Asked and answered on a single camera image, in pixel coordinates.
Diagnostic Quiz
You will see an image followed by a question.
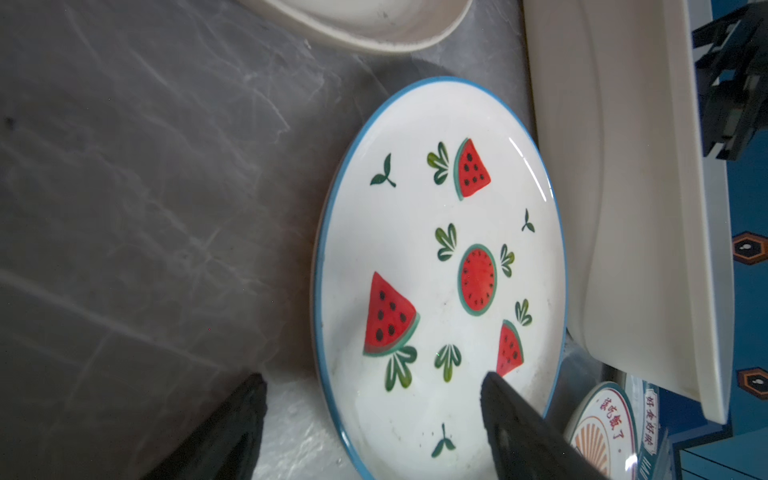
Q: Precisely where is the watermelon pattern plate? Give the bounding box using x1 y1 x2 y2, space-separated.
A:
312 77 567 479

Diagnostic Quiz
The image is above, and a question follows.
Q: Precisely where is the white plastic bin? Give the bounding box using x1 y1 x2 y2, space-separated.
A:
524 1 734 424

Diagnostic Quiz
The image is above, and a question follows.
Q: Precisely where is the cream plain plate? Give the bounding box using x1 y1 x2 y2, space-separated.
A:
242 0 472 55

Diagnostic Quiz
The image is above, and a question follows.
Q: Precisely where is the orange sunburst plate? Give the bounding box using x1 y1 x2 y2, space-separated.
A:
565 381 639 480

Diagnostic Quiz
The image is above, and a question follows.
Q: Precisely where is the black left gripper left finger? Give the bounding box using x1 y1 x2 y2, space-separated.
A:
144 373 267 480

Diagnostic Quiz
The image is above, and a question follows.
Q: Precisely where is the green lettered plate right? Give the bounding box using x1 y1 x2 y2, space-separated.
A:
624 375 662 479

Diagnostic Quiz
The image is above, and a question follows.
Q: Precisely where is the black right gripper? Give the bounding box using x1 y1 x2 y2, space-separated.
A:
692 1 767 161

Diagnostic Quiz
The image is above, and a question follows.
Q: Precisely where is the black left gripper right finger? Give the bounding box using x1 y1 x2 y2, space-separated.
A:
480 372 605 480

